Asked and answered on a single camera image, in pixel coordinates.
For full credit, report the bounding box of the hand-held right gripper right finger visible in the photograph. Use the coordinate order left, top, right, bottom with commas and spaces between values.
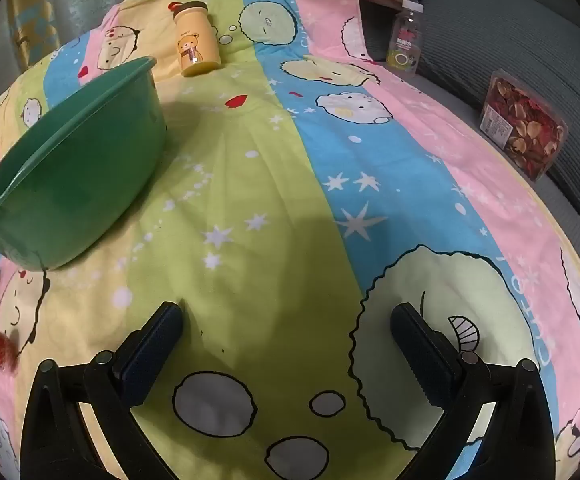
390, 302, 558, 480

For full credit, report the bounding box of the grey ribbed sofa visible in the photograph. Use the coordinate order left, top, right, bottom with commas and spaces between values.
365, 0, 580, 271

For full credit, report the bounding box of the clear plastic drink bottle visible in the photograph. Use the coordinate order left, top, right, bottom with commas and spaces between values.
386, 0, 425, 79

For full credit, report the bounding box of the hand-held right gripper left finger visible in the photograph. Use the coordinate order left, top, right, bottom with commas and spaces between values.
20, 302, 185, 480

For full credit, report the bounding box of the green plastic basin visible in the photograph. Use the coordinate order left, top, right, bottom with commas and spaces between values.
0, 56, 169, 272

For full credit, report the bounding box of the clear box of dried petals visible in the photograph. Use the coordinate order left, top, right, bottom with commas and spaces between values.
479, 71, 570, 182

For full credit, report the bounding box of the yellow bear-print bottle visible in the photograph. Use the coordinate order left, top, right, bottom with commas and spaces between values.
167, 1, 219, 78

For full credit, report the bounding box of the cartoon printed blanket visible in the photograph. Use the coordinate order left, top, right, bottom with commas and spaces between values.
0, 0, 580, 480

